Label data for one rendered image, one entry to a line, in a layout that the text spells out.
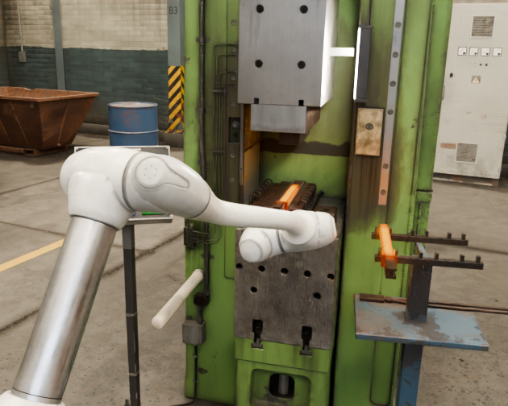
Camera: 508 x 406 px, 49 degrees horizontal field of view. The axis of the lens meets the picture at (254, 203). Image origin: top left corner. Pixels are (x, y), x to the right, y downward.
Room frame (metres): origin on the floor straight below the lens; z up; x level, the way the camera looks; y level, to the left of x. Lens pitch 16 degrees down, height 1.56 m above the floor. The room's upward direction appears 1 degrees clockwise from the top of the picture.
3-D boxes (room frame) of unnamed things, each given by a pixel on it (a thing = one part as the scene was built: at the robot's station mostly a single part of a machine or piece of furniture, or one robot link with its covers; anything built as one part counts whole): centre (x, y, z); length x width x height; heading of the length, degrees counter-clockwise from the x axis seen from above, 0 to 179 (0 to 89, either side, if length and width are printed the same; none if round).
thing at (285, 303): (2.17, -0.18, 0.69); 0.56 x 0.38 x 0.45; 167
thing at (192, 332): (2.17, 0.25, 0.36); 0.09 x 0.07 x 0.12; 77
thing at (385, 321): (1.67, -0.55, 0.70); 0.40 x 0.30 x 0.02; 82
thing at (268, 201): (2.17, -0.13, 0.96); 0.42 x 0.20 x 0.09; 167
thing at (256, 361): (2.17, -0.18, 0.23); 0.55 x 0.37 x 0.47; 167
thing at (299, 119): (2.17, -0.13, 1.32); 0.42 x 0.20 x 0.10; 167
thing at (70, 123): (8.17, 3.42, 0.42); 1.89 x 1.20 x 0.85; 66
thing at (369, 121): (2.02, -0.41, 1.27); 0.09 x 0.02 x 0.17; 77
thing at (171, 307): (1.96, 0.28, 0.62); 0.44 x 0.05 x 0.05; 167
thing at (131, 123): (6.50, 1.44, 0.44); 0.59 x 0.59 x 0.88
